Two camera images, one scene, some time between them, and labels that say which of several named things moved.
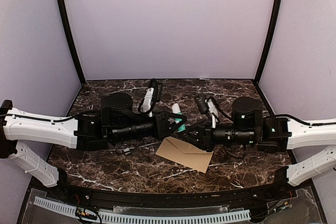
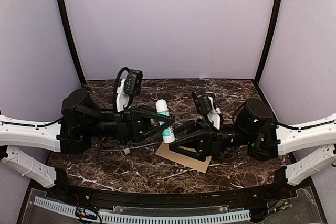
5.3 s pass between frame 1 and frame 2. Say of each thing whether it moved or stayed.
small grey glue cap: stayed
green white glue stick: moved
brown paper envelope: stayed
